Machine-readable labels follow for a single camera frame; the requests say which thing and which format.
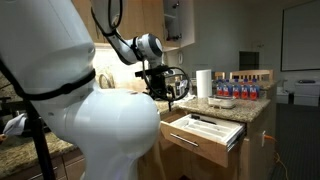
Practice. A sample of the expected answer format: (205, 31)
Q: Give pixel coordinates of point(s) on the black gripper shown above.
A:
(159, 87)

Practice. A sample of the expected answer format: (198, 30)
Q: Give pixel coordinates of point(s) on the light wooden drawer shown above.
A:
(200, 148)

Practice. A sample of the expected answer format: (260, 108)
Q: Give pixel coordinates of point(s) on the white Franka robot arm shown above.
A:
(100, 126)

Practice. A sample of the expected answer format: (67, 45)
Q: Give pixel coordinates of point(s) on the dark jar with tan lid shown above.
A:
(177, 86)

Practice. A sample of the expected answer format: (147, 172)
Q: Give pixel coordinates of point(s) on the white paper sheet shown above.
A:
(190, 97)

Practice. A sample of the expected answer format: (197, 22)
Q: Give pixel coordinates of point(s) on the white paper towel roll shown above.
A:
(204, 83)

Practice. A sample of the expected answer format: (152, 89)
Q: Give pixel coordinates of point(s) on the white plastic cutlery tray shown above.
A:
(210, 126)

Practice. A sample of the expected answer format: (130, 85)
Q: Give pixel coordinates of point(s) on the red label water bottle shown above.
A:
(228, 90)
(236, 90)
(220, 90)
(254, 92)
(245, 91)

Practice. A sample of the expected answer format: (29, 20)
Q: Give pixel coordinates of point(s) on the narrow wooden chair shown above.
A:
(219, 75)

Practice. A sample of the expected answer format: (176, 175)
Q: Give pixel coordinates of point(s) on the white cabinet door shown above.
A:
(187, 23)

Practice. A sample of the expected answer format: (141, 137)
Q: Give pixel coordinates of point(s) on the wooden island cabinet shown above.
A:
(253, 146)

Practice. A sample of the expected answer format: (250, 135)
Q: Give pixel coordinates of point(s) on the wooden upper cabinet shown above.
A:
(143, 16)

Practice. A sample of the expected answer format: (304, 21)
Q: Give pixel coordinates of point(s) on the white island outlet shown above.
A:
(263, 138)

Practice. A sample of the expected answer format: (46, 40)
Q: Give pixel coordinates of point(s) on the black tripod stand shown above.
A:
(40, 146)

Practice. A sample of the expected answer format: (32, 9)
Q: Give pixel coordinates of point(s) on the white printer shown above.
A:
(306, 92)

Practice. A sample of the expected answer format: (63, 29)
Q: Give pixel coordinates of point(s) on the white crumpled paper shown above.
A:
(15, 124)

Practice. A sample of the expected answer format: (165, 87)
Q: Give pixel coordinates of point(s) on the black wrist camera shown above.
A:
(155, 70)

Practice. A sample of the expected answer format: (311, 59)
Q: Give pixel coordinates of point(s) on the dark square wall panel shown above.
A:
(249, 60)

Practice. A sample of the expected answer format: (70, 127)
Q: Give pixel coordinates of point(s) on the white wall whiteboard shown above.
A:
(301, 36)

